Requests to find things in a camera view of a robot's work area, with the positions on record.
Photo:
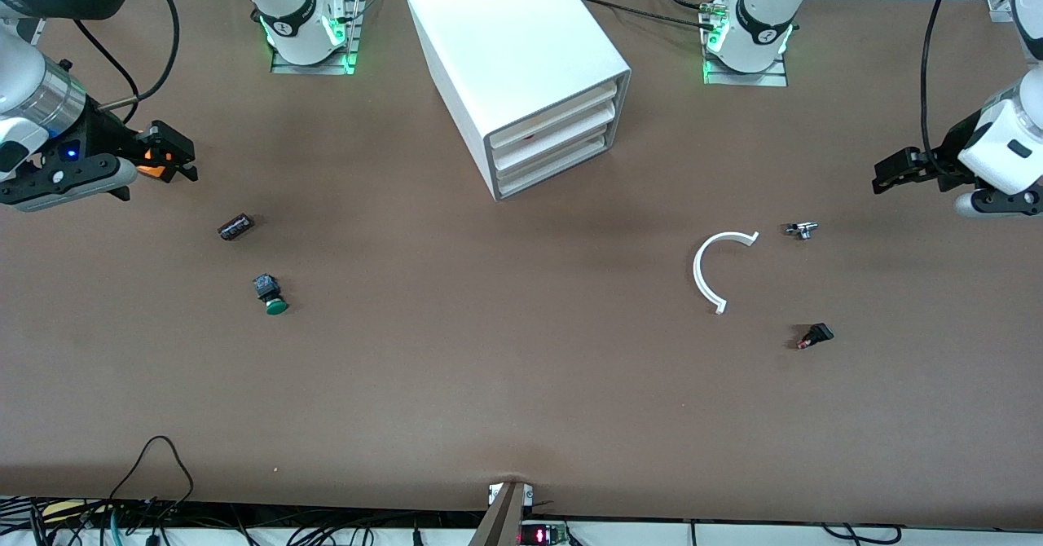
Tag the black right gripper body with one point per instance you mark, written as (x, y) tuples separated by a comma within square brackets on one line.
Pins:
[(99, 132)]

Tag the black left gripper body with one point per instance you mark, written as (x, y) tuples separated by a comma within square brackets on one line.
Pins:
[(950, 152)]

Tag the white plastic drawer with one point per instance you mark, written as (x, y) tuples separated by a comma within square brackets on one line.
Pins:
[(554, 157), (554, 171), (570, 130), (554, 114)]

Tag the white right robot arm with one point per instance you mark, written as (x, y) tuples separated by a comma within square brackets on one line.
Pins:
[(289, 8)]

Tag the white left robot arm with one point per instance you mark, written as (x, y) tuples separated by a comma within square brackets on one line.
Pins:
[(762, 16)]

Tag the green mushroom push button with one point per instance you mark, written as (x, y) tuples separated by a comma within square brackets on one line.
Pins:
[(276, 306)]

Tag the white drawer cabinet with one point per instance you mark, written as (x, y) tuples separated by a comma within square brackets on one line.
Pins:
[(505, 33)]

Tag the black cylindrical capacitor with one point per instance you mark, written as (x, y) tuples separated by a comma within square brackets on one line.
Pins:
[(235, 226)]

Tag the small silver metal connector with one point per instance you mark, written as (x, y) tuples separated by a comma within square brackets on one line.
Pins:
[(802, 229)]

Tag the white curved plastic part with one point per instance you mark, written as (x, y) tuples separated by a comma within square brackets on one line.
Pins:
[(698, 269)]

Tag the small device with red display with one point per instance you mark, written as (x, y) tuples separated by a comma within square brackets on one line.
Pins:
[(542, 535)]

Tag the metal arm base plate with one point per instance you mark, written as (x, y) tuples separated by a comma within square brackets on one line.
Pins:
[(754, 78), (314, 68)]

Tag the black rocker switch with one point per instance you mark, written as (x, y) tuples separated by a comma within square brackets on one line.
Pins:
[(817, 334)]

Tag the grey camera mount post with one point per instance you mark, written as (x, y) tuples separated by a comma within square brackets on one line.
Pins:
[(499, 517)]

